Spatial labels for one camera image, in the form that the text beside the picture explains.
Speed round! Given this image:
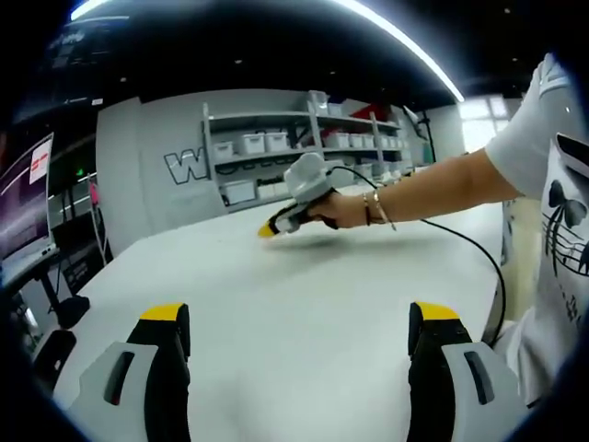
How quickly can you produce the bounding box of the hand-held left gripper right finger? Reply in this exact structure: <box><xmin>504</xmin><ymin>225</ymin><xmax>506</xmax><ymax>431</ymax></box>
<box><xmin>408</xmin><ymin>301</ymin><xmax>530</xmax><ymax>442</ymax></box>

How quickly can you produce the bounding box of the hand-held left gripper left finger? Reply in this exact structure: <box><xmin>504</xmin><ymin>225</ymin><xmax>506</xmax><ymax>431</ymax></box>
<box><xmin>52</xmin><ymin>302</ymin><xmax>192</xmax><ymax>442</ymax></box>

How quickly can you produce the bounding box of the person's right hand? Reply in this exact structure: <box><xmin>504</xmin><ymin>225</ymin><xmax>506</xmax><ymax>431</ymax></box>
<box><xmin>310</xmin><ymin>191</ymin><xmax>370</xmax><ymax>230</ymax></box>

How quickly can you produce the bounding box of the grey metal shelf rack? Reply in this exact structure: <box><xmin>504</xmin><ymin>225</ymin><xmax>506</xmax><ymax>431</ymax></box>
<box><xmin>306</xmin><ymin>88</ymin><xmax>414</xmax><ymax>181</ymax></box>
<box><xmin>201</xmin><ymin>99</ymin><xmax>324</xmax><ymax>212</ymax></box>

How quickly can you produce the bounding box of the shelf with white bins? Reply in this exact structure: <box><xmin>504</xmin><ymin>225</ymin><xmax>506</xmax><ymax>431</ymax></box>
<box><xmin>212</xmin><ymin>101</ymin><xmax>410</xmax><ymax>206</ymax></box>

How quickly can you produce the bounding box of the black chair backrest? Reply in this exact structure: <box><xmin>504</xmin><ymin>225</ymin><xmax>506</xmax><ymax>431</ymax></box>
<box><xmin>33</xmin><ymin>328</ymin><xmax>78</xmax><ymax>384</ymax></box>

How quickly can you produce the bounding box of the long ceiling light strip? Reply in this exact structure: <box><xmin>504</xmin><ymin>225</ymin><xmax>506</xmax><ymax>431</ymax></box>
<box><xmin>329</xmin><ymin>0</ymin><xmax>467</xmax><ymax>103</ymax></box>
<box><xmin>67</xmin><ymin>0</ymin><xmax>117</xmax><ymax>23</ymax></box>

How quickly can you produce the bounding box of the grey desk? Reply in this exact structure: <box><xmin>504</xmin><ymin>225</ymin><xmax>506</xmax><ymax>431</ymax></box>
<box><xmin>0</xmin><ymin>247</ymin><xmax>91</xmax><ymax>330</ymax></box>

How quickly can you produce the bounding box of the bright window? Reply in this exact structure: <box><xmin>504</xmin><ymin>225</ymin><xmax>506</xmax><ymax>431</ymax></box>
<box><xmin>458</xmin><ymin>95</ymin><xmax>513</xmax><ymax>154</ymax></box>

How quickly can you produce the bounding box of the large purple display screen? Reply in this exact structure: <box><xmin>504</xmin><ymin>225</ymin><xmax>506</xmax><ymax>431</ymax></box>
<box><xmin>0</xmin><ymin>132</ymin><xmax>56</xmax><ymax>278</ymax></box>

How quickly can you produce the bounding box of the dark hanging ceiling screen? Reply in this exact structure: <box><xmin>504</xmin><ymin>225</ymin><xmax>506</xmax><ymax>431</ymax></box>
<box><xmin>44</xmin><ymin>26</ymin><xmax>121</xmax><ymax>71</ymax></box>

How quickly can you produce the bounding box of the gold bangle bracelet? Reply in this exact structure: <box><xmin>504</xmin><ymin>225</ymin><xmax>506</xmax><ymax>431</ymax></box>
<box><xmin>372</xmin><ymin>187</ymin><xmax>398</xmax><ymax>232</ymax></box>

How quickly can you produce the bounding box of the white wall lettering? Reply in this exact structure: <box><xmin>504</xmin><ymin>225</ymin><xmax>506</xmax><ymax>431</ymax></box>
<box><xmin>163</xmin><ymin>150</ymin><xmax>209</xmax><ymax>186</ymax></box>

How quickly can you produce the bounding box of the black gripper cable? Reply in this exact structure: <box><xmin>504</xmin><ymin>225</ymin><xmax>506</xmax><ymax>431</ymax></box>
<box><xmin>328</xmin><ymin>164</ymin><xmax>508</xmax><ymax>347</ymax></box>

